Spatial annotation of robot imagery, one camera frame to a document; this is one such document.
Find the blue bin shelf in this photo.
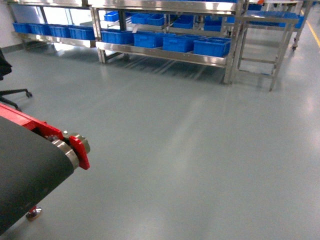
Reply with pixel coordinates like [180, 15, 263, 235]
[133, 31, 176, 49]
[100, 29, 134, 45]
[162, 34, 206, 53]
[193, 37, 231, 58]

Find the blue bin bottom shelf right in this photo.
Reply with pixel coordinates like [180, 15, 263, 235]
[193, 37, 231, 58]

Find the blue bin left rack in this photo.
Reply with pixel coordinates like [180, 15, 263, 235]
[68, 25, 96, 41]

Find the stainless steel side table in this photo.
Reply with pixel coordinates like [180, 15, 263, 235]
[232, 10, 299, 92]

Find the stainless steel flow rack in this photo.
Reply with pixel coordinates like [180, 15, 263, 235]
[88, 0, 249, 85]

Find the left stainless steel rack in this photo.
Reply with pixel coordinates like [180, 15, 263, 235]
[4, 0, 96, 48]

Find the black office chair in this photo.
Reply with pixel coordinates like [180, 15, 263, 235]
[0, 48, 33, 112]

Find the red conveyor frame with belt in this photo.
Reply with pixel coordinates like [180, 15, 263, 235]
[0, 104, 91, 234]

